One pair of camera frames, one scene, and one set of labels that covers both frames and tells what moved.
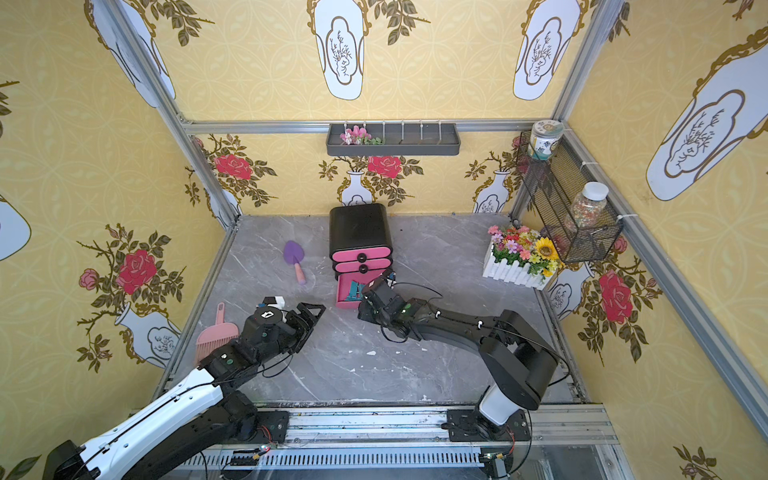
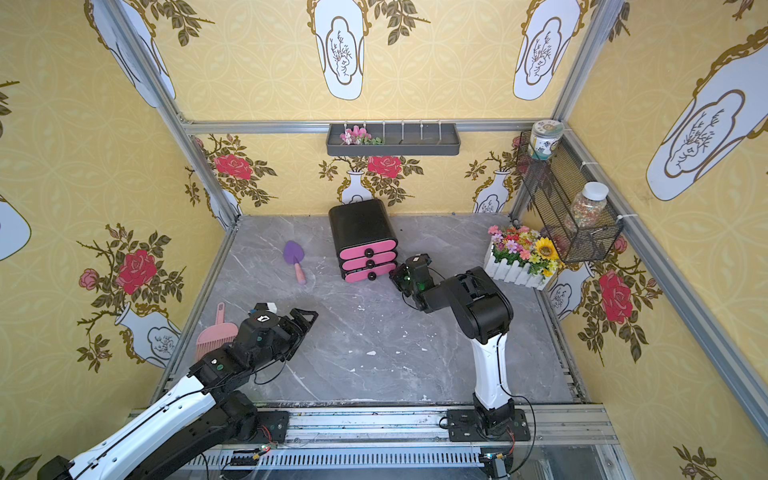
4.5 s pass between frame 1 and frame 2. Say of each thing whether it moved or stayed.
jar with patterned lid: stayed
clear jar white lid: stayed
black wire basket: stayed
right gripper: moved
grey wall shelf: stayed
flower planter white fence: stayed
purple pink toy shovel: stayed
